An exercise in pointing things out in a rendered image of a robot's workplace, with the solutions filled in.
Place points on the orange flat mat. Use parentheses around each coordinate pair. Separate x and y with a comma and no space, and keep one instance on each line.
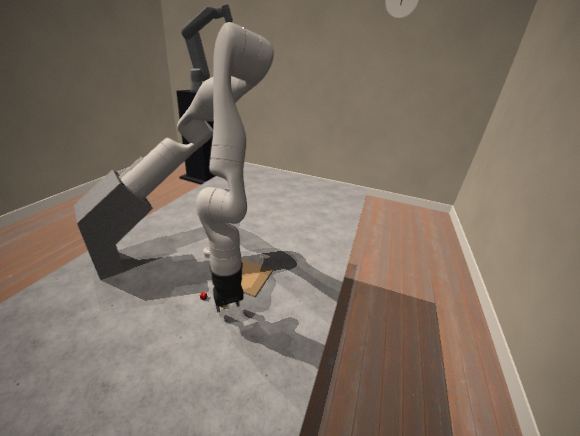
(253,277)

